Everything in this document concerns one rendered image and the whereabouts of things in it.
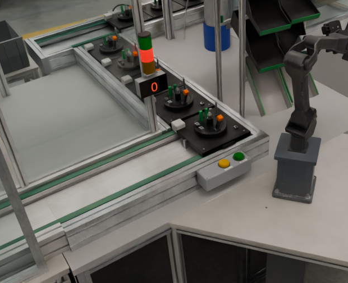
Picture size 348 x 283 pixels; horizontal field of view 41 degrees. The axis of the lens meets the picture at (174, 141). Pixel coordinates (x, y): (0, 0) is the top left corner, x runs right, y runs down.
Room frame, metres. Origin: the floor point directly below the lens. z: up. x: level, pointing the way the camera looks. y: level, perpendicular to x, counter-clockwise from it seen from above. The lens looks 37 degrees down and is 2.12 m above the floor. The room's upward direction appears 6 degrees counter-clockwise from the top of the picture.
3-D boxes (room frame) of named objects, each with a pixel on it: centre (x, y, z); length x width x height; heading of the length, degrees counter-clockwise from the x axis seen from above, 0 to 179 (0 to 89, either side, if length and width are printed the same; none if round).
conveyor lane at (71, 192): (1.48, 0.12, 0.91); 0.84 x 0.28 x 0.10; 117
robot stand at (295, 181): (1.30, -0.44, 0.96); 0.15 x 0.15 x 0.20; 66
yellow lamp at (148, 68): (1.61, 0.07, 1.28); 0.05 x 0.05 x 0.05
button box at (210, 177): (1.36, -0.18, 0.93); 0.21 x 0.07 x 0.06; 117
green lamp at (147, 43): (1.61, 0.07, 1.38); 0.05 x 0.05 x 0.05
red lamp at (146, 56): (1.61, 0.07, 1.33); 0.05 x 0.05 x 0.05
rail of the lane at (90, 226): (1.33, 0.02, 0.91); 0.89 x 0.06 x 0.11; 117
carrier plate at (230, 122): (1.59, -0.16, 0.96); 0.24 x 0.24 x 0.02; 27
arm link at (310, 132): (1.30, -0.44, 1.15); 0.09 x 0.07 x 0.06; 40
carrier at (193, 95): (1.82, -0.04, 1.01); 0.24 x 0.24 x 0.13; 27
